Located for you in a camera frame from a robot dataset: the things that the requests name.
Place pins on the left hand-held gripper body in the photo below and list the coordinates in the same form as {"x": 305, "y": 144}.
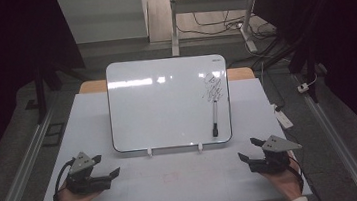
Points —
{"x": 86, "y": 184}

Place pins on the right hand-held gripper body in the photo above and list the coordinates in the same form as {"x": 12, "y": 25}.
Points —
{"x": 273, "y": 161}

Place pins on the whiteboard marker with black cap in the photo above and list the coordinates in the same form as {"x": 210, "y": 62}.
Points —
{"x": 215, "y": 116}

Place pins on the white whiteboard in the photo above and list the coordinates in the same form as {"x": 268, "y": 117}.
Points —
{"x": 160, "y": 109}

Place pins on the person's right hand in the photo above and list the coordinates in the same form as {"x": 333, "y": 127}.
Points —
{"x": 284, "y": 183}

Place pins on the white power strip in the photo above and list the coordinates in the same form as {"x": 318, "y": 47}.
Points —
{"x": 283, "y": 117}

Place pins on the white whiteboard stand clip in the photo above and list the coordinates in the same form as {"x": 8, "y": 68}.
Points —
{"x": 149, "y": 152}
{"x": 200, "y": 147}

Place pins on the white table mat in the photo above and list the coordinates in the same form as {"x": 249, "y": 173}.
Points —
{"x": 175, "y": 184}

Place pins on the small white adapter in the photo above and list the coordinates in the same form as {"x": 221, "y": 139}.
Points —
{"x": 303, "y": 87}

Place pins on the wooden table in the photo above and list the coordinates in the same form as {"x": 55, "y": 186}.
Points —
{"x": 93, "y": 87}

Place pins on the white cabinet panel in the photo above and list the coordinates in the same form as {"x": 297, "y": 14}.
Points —
{"x": 104, "y": 18}

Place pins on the aluminium floor rail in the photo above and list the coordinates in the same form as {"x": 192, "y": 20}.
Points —
{"x": 22, "y": 167}
{"x": 335, "y": 141}

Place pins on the white desk frame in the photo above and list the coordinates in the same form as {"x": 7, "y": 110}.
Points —
{"x": 210, "y": 4}

